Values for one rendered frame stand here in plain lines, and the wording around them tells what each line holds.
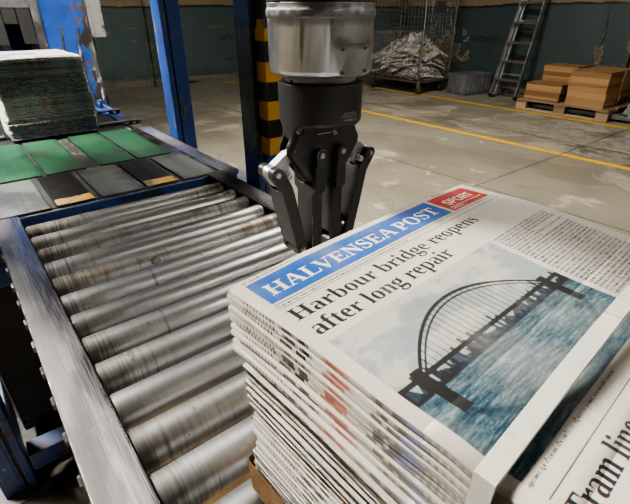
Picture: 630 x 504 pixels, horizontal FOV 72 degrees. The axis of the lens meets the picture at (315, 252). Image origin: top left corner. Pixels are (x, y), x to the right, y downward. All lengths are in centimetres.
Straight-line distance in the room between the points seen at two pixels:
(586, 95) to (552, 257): 640
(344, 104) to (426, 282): 17
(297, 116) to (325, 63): 5
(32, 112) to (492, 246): 169
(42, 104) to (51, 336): 126
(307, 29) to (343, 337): 23
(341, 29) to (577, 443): 30
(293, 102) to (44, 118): 154
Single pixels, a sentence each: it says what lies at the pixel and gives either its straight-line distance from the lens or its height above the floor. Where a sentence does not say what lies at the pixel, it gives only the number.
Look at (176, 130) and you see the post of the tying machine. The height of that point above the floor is 78.
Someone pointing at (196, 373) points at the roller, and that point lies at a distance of 58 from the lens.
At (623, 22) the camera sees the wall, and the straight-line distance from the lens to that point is 768.
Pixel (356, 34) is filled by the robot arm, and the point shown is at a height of 117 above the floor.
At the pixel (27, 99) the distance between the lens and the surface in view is 186.
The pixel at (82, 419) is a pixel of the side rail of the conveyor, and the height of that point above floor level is 80.
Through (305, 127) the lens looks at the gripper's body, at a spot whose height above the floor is 110.
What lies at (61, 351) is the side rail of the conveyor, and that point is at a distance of 67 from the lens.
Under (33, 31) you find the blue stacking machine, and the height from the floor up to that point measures 109.
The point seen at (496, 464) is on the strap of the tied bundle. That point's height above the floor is 103.
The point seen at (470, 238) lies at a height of 103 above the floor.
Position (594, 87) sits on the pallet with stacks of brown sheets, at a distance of 673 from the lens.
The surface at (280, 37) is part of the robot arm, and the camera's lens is 38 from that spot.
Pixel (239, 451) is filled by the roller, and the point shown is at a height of 79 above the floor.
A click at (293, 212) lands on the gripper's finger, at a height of 102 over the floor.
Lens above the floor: 119
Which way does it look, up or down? 29 degrees down
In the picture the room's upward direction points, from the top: straight up
